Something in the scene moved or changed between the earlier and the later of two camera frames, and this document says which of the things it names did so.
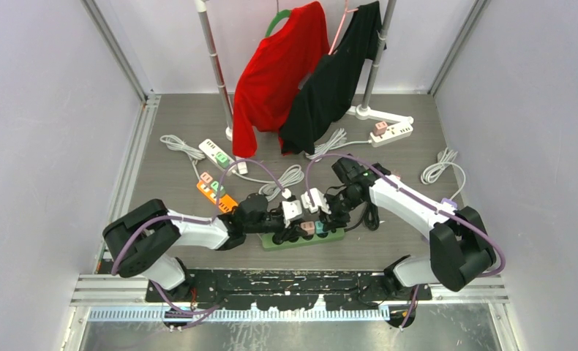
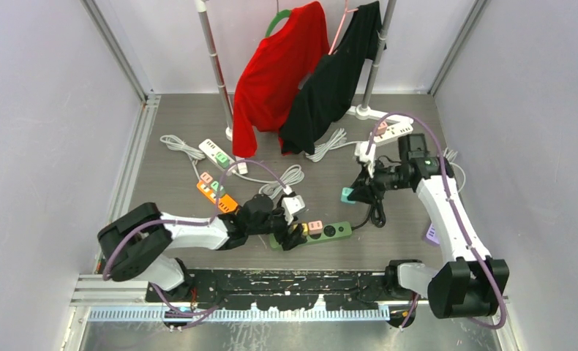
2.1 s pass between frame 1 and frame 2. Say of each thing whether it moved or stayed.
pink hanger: stayed
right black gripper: moved
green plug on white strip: stayed
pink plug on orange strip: stayed
